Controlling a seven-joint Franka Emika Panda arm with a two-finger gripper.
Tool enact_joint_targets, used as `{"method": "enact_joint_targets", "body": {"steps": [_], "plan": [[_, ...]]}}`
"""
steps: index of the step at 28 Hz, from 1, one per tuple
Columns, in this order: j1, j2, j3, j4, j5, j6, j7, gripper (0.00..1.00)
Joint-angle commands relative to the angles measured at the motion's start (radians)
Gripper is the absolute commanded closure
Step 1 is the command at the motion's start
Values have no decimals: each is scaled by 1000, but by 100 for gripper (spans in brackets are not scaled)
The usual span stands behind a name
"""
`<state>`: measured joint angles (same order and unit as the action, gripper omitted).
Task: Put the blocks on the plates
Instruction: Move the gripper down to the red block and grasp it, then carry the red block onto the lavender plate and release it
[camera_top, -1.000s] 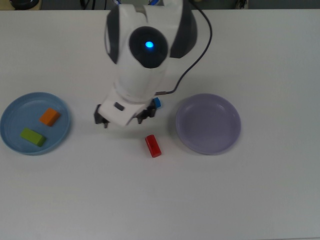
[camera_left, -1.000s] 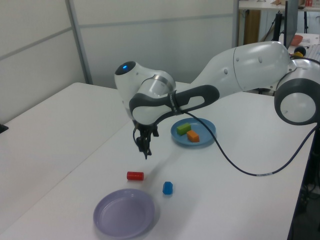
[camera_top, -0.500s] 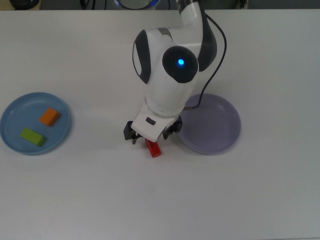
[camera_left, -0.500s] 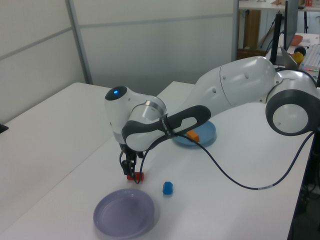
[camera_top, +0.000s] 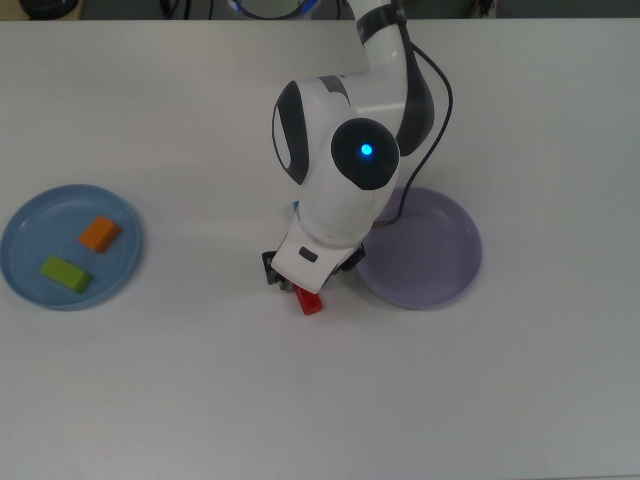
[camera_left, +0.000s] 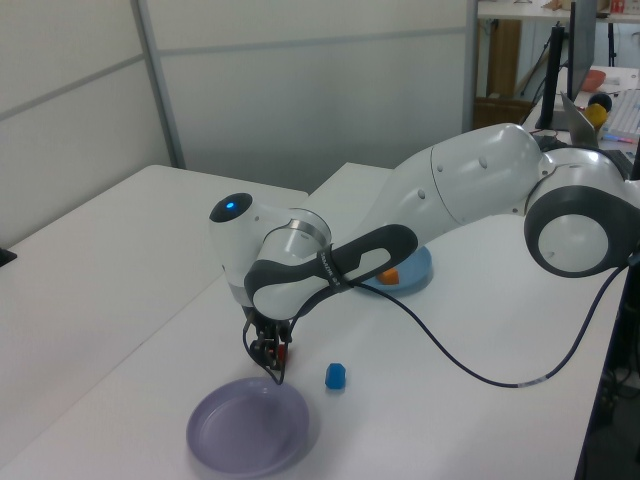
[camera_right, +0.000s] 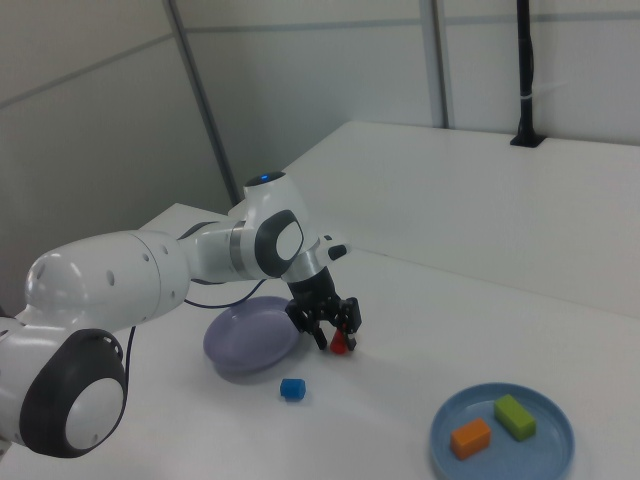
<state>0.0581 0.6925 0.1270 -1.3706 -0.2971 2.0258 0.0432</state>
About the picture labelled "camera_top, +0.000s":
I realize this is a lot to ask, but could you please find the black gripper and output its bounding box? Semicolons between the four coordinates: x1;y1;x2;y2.
259;243;370;297

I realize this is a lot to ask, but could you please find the red cylinder block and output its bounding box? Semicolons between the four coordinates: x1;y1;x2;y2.
293;284;325;317

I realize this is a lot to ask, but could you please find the orange block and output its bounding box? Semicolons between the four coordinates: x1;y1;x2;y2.
77;215;123;254

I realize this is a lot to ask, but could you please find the green rectangular block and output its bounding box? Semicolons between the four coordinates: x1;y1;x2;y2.
39;255;93;295

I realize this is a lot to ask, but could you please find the purple plate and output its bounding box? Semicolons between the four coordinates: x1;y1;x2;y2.
355;186;484;311

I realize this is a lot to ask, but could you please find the blue plate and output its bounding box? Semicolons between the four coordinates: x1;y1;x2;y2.
0;183;144;312

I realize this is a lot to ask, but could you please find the round base with blue light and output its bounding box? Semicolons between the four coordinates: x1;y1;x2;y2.
227;0;319;20

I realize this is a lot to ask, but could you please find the black round object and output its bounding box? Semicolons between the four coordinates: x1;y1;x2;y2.
19;0;79;16

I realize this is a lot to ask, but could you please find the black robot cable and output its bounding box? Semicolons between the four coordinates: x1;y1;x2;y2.
372;14;454;229

